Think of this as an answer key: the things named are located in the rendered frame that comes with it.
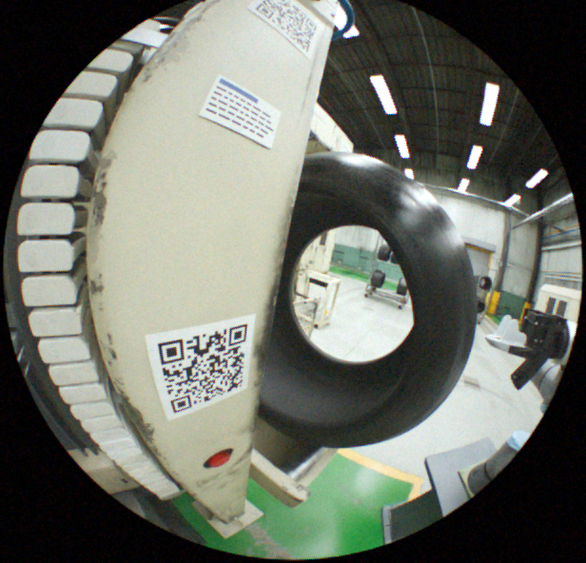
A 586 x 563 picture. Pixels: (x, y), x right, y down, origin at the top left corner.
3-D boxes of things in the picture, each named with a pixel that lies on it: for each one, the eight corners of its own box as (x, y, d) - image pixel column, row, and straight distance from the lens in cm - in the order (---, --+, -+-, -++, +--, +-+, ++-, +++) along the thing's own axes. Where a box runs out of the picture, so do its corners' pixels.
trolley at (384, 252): (404, 311, 565) (422, 242, 553) (361, 297, 582) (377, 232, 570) (406, 306, 630) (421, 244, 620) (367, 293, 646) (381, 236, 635)
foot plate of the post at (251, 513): (225, 538, 132) (225, 538, 128) (191, 502, 135) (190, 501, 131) (263, 514, 133) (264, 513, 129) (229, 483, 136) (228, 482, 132)
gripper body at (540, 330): (521, 306, 50) (556, 313, 57) (510, 346, 51) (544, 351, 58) (537, 315, 43) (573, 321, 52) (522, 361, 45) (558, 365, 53)
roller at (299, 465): (281, 475, 41) (267, 473, 45) (294, 490, 43) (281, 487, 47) (359, 388, 62) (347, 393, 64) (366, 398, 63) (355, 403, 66)
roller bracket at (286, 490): (292, 510, 48) (303, 502, 38) (182, 397, 60) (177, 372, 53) (302, 499, 48) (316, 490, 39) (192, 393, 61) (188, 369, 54)
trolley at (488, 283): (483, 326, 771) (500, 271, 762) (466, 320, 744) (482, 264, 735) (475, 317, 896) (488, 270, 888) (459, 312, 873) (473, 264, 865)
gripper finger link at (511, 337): (492, 313, 42) (527, 320, 47) (483, 343, 44) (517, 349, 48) (498, 318, 40) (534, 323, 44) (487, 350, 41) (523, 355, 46)
